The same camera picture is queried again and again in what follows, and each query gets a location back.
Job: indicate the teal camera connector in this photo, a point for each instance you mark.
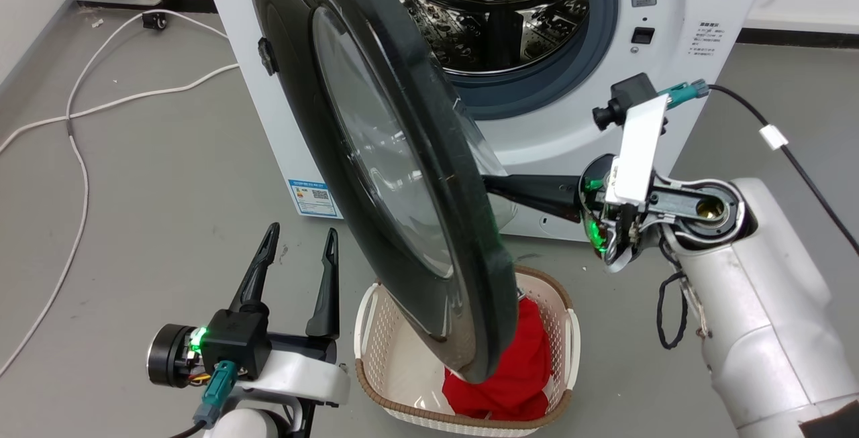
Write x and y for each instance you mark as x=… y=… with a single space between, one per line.
x=684 y=92
x=216 y=391

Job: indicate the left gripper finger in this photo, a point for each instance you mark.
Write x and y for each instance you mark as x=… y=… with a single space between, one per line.
x=329 y=290
x=258 y=270

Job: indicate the teal right camera connector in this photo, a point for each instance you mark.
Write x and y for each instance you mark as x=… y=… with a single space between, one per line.
x=684 y=92

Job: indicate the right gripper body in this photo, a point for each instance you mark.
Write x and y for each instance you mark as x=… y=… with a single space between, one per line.
x=594 y=213

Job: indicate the small black floor plug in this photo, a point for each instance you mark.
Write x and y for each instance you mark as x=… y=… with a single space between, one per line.
x=154 y=21

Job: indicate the grey rubber door gasket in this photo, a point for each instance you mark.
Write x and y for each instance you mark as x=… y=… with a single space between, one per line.
x=600 y=29

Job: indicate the printed text label on washer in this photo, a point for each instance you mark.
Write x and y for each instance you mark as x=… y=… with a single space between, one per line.
x=707 y=39

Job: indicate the black robot torso panel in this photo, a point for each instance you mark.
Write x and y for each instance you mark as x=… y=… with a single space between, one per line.
x=835 y=421

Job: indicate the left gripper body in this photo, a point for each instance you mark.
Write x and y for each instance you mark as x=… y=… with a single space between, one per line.
x=171 y=356

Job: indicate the dark round washing machine door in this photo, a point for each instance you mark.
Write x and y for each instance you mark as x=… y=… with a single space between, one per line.
x=295 y=129

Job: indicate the white laundry basket brown rim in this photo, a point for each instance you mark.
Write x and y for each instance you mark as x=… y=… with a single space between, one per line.
x=392 y=351

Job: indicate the blue white energy label sticker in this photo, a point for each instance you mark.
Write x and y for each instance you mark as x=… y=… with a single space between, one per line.
x=313 y=198

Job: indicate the red garment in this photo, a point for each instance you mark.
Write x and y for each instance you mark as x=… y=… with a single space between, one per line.
x=517 y=377

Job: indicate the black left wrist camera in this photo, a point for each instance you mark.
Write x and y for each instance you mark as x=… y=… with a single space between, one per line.
x=235 y=344

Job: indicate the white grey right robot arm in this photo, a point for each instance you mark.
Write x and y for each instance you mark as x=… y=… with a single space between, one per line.
x=758 y=310

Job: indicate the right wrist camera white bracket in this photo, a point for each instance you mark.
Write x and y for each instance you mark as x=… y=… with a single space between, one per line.
x=637 y=156

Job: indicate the stainless steel washer drum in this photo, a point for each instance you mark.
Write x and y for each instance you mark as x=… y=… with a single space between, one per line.
x=496 y=15

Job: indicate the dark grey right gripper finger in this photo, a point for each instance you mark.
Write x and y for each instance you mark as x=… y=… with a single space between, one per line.
x=537 y=193

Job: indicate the white front-load washing machine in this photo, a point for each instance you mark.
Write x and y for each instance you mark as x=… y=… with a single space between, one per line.
x=570 y=136

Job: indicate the teal left camera connector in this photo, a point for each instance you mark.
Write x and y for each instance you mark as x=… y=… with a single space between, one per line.
x=216 y=391

